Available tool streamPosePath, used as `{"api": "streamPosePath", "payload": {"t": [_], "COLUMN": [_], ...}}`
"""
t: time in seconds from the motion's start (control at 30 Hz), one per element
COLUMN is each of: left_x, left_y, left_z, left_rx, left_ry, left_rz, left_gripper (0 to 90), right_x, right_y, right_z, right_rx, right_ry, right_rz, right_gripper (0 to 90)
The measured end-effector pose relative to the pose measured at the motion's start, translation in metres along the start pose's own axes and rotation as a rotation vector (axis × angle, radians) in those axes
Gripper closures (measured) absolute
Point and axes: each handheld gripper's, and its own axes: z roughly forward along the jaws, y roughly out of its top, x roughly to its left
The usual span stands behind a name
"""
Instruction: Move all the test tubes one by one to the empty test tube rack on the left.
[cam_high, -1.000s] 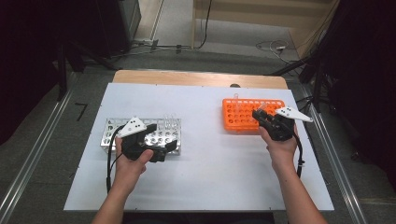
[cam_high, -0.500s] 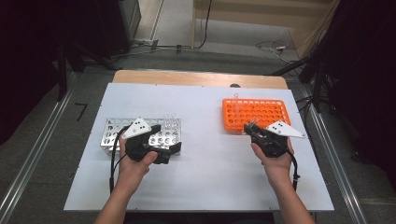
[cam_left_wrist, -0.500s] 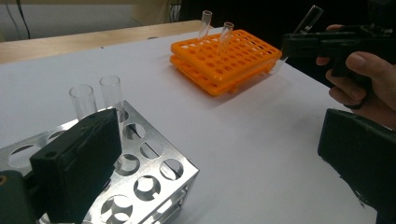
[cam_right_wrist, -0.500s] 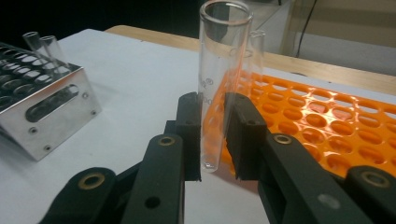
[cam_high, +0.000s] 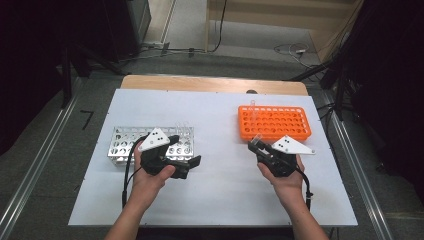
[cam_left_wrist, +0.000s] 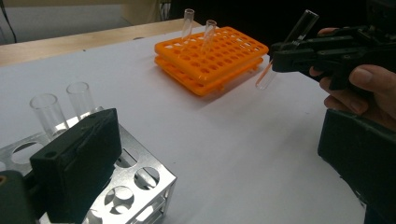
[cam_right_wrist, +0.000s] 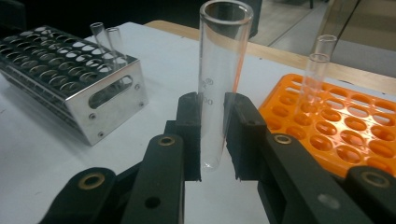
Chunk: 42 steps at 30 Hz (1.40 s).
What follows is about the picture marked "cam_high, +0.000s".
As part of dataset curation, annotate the wooden table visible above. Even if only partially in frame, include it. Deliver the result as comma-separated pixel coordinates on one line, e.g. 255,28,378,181
119,74,309,97

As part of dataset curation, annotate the aluminium floor rail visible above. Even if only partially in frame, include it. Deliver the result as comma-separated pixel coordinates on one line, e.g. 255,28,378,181
321,93,395,240
0,78,84,240

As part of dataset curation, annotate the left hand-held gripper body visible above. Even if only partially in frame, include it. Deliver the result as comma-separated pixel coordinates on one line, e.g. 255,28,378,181
138,127,191,180

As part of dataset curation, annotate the black metal stand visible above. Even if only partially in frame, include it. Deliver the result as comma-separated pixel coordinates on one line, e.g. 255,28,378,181
59,43,129,109
288,59,356,122

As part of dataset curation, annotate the black hanging cable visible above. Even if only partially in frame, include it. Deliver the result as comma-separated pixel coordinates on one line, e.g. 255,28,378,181
208,0,229,54

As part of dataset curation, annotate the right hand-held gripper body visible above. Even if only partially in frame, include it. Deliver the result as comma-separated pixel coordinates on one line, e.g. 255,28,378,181
256,134,317,178

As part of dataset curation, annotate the person's left hand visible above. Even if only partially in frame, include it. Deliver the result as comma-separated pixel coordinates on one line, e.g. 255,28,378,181
128,150,177,209

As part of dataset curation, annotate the white floor cable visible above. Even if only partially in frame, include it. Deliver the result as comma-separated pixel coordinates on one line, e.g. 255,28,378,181
273,42,322,70

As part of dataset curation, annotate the dark curtain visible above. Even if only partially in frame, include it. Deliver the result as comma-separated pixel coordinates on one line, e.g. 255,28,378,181
333,0,424,201
0,0,108,156

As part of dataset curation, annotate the beige wooden shelf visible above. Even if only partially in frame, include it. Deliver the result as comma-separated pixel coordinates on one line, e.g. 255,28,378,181
204,0,364,64

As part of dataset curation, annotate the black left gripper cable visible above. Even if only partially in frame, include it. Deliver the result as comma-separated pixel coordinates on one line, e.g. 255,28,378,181
121,134,149,209

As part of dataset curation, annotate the orange test tube rack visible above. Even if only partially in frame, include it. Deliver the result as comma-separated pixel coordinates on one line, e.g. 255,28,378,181
237,105,313,143

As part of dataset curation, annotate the black cabinet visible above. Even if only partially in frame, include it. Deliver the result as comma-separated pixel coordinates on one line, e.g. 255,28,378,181
101,0,153,64

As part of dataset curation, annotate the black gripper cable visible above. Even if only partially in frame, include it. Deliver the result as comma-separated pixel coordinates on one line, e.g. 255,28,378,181
121,134,149,209
294,166,314,212

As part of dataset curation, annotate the metal test tube rack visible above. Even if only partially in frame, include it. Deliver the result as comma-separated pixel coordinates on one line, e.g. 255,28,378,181
107,125,195,167

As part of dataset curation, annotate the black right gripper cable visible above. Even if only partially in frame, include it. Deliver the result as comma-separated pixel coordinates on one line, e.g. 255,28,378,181
294,166,314,212

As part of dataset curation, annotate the person's right hand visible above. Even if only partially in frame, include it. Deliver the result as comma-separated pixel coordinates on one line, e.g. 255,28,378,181
257,154,307,204

